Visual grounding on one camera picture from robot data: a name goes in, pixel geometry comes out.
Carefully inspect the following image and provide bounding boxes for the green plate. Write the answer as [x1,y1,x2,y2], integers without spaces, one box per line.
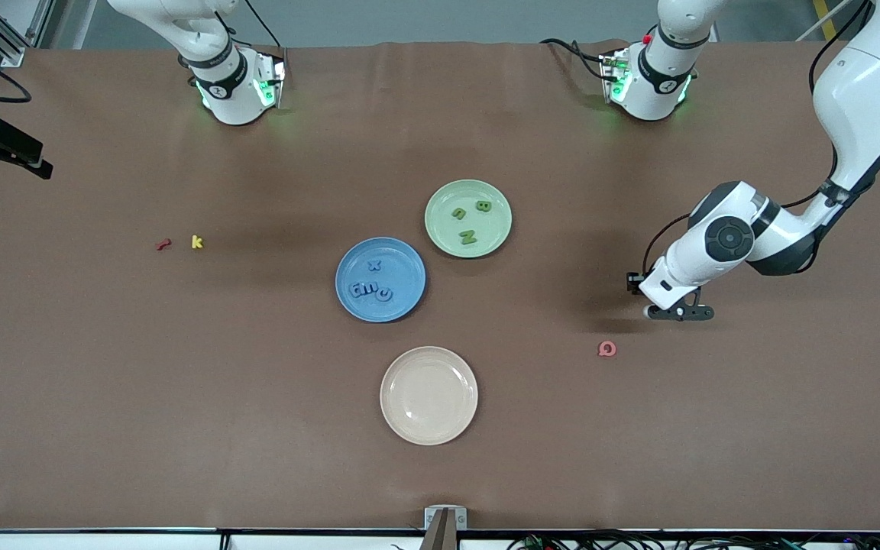
[424,180,513,259]

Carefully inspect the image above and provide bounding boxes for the beige plate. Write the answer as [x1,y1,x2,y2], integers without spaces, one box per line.
[379,346,479,446]

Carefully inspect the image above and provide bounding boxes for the blue plate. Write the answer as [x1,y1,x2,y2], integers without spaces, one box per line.
[335,237,427,324]

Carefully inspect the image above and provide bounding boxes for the brown table cover sheet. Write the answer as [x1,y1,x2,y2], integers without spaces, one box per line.
[0,40,880,532]

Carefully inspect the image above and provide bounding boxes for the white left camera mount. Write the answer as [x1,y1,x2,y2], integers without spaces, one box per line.
[637,256,706,311]

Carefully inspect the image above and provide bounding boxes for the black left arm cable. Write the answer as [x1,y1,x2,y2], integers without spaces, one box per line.
[641,0,872,276]

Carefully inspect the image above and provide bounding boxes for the aluminium frame profile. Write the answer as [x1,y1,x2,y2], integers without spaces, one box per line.
[0,0,57,68]

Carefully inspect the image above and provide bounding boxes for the black left base cable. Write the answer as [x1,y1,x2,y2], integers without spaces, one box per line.
[539,37,610,81]

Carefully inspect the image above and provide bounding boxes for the black base cable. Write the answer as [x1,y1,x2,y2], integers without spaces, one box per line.
[211,0,285,51]
[539,37,610,81]

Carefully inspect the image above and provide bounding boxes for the black right base cable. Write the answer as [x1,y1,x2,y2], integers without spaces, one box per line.
[211,0,285,51]

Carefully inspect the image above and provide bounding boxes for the grey camera pole bracket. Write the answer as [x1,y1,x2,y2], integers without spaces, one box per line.
[419,506,468,550]

